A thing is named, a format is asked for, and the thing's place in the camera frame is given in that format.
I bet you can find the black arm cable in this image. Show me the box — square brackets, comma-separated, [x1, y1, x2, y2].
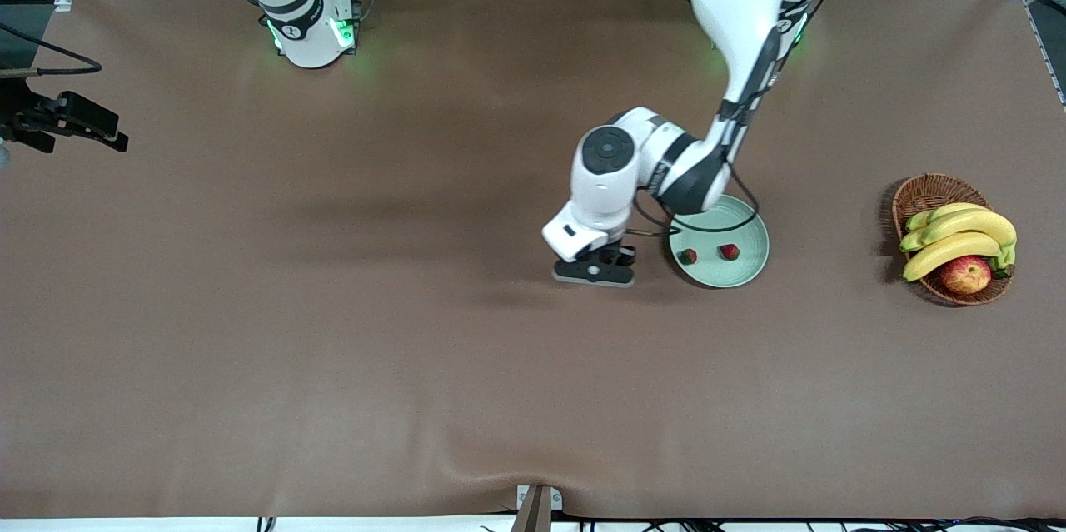
[0, 22, 103, 77]
[625, 0, 850, 237]

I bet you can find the brown wicker basket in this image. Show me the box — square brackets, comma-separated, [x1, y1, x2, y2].
[891, 173, 1015, 306]

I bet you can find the light green plate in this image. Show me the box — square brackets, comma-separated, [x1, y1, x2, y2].
[669, 195, 770, 289]

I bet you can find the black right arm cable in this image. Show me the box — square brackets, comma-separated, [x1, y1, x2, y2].
[0, 22, 103, 77]

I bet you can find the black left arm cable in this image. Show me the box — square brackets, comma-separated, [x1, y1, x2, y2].
[625, 0, 850, 237]

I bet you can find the small greenish yellow banana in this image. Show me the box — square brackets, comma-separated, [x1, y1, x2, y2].
[905, 202, 989, 233]

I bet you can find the large yellow banana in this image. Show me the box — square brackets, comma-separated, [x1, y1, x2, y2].
[899, 208, 1019, 255]

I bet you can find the brown table mat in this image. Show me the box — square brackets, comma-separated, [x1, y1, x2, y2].
[0, 0, 1066, 520]

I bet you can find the red apple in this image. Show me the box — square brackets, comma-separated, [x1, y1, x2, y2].
[939, 256, 994, 296]

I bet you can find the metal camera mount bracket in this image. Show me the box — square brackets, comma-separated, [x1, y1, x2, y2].
[516, 485, 563, 532]

